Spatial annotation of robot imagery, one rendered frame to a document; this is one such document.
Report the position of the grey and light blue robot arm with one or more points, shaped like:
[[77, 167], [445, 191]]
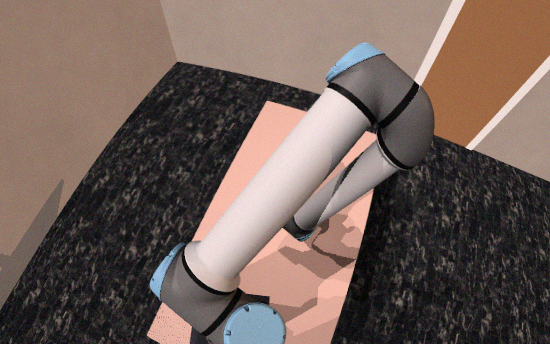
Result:
[[199, 282]]

